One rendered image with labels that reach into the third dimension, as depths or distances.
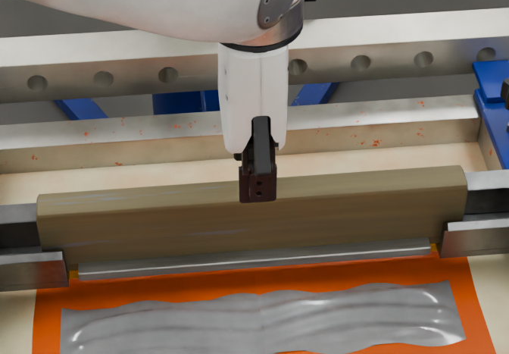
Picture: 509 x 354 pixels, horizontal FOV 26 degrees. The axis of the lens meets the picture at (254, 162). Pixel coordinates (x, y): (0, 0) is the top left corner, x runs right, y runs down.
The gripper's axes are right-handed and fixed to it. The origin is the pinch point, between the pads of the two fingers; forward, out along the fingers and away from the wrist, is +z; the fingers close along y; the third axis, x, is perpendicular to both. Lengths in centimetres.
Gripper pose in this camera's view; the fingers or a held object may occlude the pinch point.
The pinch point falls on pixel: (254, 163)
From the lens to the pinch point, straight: 95.4
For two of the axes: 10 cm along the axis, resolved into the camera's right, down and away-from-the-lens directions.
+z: 0.0, 7.3, 6.9
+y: 1.0, 6.9, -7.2
